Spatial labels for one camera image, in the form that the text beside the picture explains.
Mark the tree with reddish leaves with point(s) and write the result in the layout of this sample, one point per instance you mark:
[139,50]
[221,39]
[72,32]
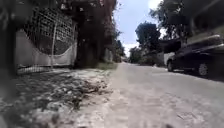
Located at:
[95,30]

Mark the dark trees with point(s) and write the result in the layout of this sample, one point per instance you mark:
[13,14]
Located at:
[156,33]

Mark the grey concrete road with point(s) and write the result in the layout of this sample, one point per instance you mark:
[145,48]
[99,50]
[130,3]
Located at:
[160,96]

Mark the rough broken concrete driveway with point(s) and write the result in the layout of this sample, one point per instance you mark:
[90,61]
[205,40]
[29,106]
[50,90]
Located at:
[50,96]

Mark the white lattice metal gate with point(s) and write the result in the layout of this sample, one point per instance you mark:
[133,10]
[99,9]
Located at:
[46,38]

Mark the dark car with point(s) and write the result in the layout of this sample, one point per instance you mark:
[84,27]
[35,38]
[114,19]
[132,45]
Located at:
[198,55]

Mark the building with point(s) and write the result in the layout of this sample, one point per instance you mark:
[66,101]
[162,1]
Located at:
[208,20]

